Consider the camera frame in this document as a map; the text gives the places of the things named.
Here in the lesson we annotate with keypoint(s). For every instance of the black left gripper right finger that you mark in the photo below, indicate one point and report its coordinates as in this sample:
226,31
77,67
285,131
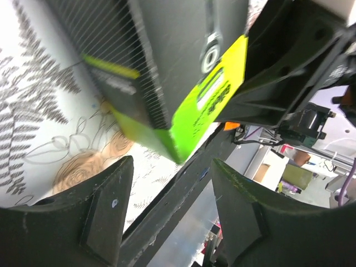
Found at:
263,228

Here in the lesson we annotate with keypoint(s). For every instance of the black green razor box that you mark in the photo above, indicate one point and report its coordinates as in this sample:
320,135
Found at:
167,68

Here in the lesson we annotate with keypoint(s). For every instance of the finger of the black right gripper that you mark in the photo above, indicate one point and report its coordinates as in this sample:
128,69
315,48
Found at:
293,48

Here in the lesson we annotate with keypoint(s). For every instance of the floral tablecloth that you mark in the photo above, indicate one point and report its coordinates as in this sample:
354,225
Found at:
56,129

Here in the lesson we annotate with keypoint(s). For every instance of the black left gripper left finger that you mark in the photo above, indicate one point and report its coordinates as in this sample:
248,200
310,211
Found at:
81,226

